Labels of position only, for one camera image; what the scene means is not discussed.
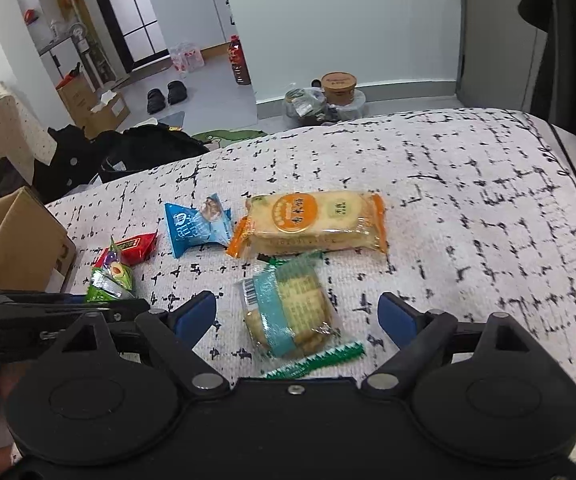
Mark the bright green snack packet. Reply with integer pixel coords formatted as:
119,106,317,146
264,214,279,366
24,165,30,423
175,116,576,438
85,240,135,302

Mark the red candy bar wrapper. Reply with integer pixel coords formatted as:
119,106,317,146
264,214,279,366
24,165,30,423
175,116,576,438
114,232,158,266

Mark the light blue snack packet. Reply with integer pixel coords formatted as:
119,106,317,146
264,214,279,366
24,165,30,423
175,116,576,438
164,194,234,258

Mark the teal biscuit pack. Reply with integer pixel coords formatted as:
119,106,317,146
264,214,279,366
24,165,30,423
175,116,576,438
238,252,365,379

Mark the brown cardboard box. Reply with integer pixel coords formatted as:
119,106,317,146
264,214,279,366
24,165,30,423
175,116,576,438
0,188,76,292

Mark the orange rice cracker pack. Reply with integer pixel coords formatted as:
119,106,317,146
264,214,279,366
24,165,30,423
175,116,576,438
226,190,388,258

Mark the white patterned bed blanket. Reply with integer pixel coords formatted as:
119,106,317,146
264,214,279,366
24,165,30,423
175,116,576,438
45,106,576,470

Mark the black clothes pile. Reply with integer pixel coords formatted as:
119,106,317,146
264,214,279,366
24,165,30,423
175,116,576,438
32,124,209,203

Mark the green crocodile rug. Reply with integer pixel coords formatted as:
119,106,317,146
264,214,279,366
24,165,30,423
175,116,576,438
192,129,267,151

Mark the left black slipper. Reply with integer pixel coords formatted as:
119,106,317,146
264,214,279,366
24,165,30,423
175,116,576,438
147,88,166,115

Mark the black slipper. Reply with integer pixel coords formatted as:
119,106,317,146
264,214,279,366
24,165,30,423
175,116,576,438
166,80,188,105
147,88,166,115

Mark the floor cardboard box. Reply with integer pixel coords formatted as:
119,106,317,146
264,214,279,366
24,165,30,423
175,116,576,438
56,74,131,140

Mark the wooden table with cloth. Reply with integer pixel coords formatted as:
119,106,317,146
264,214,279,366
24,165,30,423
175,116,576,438
0,82,57,203

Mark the right black slipper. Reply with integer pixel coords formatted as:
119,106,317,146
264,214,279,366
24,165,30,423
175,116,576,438
166,80,188,105

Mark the grey plastic bag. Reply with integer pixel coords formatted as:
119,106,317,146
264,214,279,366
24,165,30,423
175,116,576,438
282,87,366,126

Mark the brown lidded paper bucket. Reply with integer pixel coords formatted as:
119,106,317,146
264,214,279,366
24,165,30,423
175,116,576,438
320,72,356,106

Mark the pink plastic bag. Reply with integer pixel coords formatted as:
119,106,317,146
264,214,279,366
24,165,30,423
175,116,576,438
169,41,204,76

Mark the red oil bottle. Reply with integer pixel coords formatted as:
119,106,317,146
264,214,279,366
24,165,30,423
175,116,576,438
228,35,251,86

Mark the white kitchen cabinet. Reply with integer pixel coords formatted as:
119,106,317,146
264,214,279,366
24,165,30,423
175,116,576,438
149,0,238,51

